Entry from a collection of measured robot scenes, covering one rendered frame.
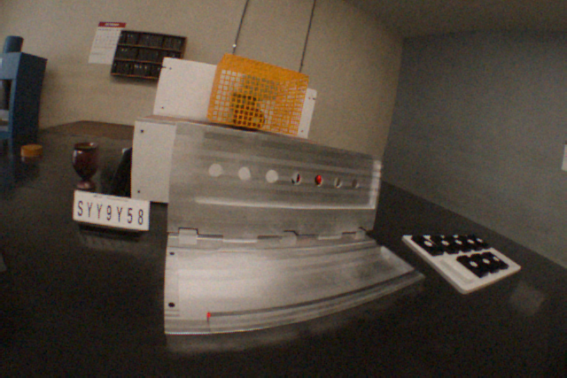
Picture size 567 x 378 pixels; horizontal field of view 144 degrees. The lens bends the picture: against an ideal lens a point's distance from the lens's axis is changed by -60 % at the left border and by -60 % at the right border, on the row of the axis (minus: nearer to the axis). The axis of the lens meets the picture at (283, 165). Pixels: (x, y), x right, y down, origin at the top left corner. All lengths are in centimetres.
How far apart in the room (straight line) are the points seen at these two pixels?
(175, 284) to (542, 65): 282
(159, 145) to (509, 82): 272
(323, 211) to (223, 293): 25
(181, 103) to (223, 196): 43
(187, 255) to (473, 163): 249
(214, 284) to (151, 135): 34
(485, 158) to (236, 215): 239
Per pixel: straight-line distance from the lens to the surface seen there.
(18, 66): 209
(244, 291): 32
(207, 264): 35
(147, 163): 54
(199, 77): 75
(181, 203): 37
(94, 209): 47
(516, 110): 257
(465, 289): 56
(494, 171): 250
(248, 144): 38
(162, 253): 40
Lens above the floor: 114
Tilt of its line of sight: 11 degrees down
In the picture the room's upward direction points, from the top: 12 degrees clockwise
